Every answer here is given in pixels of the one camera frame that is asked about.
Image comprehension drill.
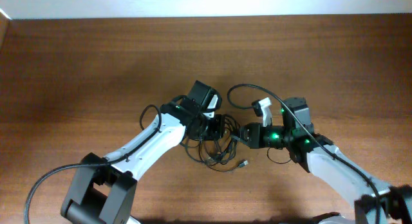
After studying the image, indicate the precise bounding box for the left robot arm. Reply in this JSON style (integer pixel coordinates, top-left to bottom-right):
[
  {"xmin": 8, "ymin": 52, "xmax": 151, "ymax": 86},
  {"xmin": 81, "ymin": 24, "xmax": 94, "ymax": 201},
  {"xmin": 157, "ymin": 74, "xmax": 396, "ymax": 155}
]
[{"xmin": 61, "ymin": 81, "xmax": 222, "ymax": 224}]

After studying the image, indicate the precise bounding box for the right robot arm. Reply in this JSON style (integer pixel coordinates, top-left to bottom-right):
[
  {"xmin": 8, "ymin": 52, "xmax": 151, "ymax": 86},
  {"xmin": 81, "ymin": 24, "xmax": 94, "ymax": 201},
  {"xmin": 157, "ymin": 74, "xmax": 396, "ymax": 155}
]
[{"xmin": 237, "ymin": 97, "xmax": 411, "ymax": 223}]

